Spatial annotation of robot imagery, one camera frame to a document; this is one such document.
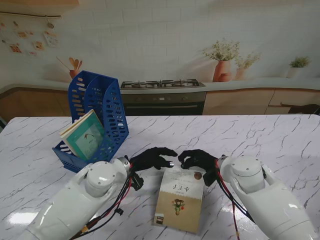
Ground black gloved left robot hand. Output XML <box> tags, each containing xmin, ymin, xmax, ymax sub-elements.
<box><xmin>129</xmin><ymin>146</ymin><xmax>179</xmax><ymax>173</ymax></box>

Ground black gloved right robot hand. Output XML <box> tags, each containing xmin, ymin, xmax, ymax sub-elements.
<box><xmin>177</xmin><ymin>149</ymin><xmax>219</xmax><ymax>173</ymax></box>

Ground beige and white book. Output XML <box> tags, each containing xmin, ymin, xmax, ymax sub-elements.
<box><xmin>152</xmin><ymin>167</ymin><xmax>205</xmax><ymax>235</ymax></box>

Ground teal book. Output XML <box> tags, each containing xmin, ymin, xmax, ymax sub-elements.
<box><xmin>65</xmin><ymin>112</ymin><xmax>106</xmax><ymax>161</ymax></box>

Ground yellow book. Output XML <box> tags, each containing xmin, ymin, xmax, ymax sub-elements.
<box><xmin>59</xmin><ymin>109</ymin><xmax>97</xmax><ymax>141</ymax></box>

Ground blue perforated plastic file rack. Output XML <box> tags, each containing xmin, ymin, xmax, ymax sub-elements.
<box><xmin>51</xmin><ymin>69</ymin><xmax>130</xmax><ymax>174</ymax></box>

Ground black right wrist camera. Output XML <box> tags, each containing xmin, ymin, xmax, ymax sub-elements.
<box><xmin>202</xmin><ymin>168</ymin><xmax>218</xmax><ymax>187</ymax></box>

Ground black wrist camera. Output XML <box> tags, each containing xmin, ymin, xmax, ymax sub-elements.
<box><xmin>131</xmin><ymin>172</ymin><xmax>145</xmax><ymax>192</ymax></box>
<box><xmin>202</xmin><ymin>168</ymin><xmax>218</xmax><ymax>187</ymax></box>

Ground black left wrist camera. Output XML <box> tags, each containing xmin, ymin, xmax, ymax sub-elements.
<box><xmin>131</xmin><ymin>172</ymin><xmax>145</xmax><ymax>192</ymax></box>

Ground right arm red black cables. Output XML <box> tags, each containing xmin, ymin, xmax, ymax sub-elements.
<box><xmin>214</xmin><ymin>159</ymin><xmax>257</xmax><ymax>240</ymax></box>

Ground arm red black cables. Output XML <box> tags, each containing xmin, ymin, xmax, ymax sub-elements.
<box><xmin>214</xmin><ymin>159</ymin><xmax>257</xmax><ymax>240</ymax></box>
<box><xmin>68</xmin><ymin>162</ymin><xmax>137</xmax><ymax>240</ymax></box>

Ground left arm red black cables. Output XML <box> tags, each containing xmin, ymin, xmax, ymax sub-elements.
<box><xmin>68</xmin><ymin>162</ymin><xmax>137</xmax><ymax>240</ymax></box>

